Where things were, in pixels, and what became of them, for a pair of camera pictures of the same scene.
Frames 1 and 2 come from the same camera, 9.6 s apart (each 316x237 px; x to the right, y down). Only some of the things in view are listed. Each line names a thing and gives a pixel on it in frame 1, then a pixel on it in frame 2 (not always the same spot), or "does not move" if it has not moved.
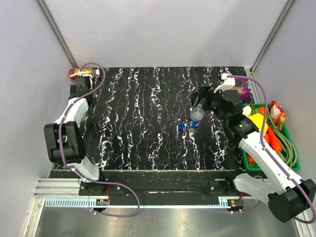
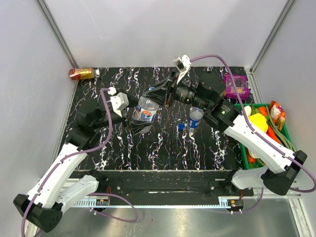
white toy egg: (247, 111) does not move
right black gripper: (205, 92) → (158, 93)
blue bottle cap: (181, 126) does not move
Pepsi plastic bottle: (196, 117) does not move
